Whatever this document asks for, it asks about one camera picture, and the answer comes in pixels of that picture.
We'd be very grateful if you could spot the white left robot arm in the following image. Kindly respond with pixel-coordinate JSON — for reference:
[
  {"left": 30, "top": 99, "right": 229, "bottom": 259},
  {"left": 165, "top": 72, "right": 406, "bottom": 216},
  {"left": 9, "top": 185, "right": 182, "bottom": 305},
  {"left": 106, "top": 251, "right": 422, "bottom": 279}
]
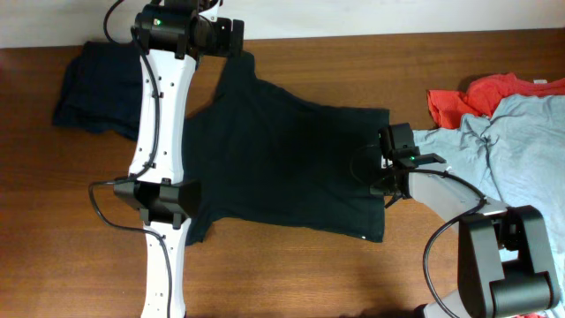
[{"left": 114, "top": 1, "right": 245, "bottom": 317}]

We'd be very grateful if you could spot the folded navy blue garment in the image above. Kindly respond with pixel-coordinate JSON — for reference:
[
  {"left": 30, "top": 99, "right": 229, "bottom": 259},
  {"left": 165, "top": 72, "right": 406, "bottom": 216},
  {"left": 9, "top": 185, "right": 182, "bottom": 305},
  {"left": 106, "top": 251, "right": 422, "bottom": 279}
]
[{"left": 52, "top": 42, "right": 142, "bottom": 141}]

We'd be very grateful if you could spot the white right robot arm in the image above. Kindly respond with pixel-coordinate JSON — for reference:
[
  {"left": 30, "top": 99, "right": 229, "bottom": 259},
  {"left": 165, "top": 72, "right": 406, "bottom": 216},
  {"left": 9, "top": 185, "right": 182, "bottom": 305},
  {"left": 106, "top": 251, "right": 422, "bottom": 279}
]
[{"left": 373, "top": 163, "right": 561, "bottom": 317}]

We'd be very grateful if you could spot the red garment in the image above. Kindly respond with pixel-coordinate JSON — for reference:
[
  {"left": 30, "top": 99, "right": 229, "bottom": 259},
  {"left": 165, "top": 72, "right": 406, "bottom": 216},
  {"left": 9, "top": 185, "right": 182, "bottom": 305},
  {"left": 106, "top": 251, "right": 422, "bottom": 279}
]
[{"left": 427, "top": 72, "right": 564, "bottom": 129}]

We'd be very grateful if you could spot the light blue-grey t-shirt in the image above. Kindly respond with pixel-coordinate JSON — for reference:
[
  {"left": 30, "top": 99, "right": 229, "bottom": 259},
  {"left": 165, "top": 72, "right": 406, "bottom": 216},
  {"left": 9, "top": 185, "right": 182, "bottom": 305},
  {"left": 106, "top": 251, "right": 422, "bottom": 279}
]
[{"left": 412, "top": 93, "right": 565, "bottom": 318}]

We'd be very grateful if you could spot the dark green t-shirt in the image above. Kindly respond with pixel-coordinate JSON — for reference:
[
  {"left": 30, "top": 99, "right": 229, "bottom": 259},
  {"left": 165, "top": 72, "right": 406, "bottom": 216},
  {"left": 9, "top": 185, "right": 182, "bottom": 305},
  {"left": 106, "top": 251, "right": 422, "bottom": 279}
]
[{"left": 183, "top": 52, "right": 389, "bottom": 244}]

